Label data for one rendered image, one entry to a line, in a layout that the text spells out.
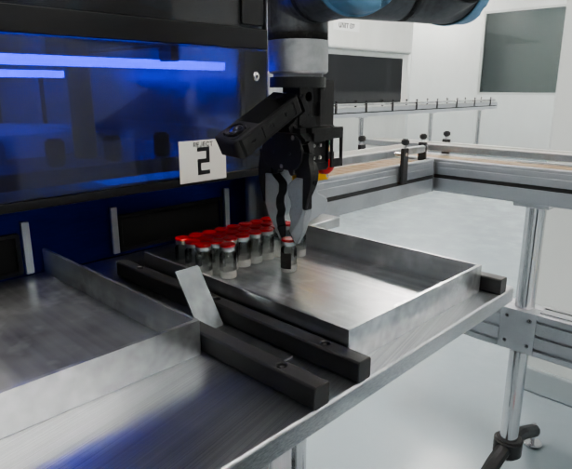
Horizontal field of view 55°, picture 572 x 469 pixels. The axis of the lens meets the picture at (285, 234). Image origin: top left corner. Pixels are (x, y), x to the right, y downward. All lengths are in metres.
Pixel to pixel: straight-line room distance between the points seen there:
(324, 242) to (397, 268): 0.13
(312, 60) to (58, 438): 0.48
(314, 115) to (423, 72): 9.17
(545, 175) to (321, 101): 0.85
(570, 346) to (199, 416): 1.26
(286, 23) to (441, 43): 9.10
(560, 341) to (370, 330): 1.10
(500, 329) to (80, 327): 1.25
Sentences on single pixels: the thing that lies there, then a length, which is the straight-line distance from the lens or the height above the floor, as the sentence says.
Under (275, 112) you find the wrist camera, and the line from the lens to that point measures 0.67.
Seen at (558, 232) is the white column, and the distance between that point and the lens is 2.14.
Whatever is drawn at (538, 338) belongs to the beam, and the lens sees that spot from 1.61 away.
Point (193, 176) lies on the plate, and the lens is 0.81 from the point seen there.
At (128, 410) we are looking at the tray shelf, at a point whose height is 0.88.
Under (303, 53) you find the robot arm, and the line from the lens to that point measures 0.68.
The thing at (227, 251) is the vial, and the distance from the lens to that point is 0.70.
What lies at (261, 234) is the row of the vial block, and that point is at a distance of 0.78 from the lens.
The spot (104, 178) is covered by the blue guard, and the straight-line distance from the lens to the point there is 0.73.
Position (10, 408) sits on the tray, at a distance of 0.46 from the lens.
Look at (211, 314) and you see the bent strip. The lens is 0.58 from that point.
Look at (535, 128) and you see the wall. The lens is 9.07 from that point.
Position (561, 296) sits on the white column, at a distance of 2.19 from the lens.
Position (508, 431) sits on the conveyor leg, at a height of 0.17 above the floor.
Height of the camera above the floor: 1.12
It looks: 15 degrees down
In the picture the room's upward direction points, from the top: straight up
